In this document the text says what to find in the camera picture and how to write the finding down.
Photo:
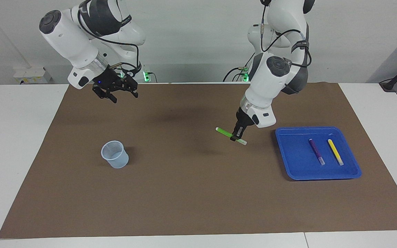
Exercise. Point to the yellow marker pen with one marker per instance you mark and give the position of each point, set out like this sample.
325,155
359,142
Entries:
335,151

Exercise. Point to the purple marker pen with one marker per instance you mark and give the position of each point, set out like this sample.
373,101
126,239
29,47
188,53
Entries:
316,151

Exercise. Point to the blue plastic tray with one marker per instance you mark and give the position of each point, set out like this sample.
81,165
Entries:
288,162

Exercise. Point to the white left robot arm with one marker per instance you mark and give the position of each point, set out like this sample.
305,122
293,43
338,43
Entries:
271,82

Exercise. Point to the white power strip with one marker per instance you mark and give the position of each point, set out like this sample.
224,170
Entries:
29,74

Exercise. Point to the translucent plastic cup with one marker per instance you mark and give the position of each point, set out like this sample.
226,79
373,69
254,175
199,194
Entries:
115,160

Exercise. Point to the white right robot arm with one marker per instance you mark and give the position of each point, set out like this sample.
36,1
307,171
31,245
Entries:
67,38

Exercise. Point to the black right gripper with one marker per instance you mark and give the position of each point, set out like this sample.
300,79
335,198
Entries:
107,81

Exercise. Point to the green marker pen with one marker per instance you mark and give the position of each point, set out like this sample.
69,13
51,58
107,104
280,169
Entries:
224,131

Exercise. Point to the brown table mat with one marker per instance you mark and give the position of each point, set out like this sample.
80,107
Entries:
202,193

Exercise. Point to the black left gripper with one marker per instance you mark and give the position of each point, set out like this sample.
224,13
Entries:
242,119

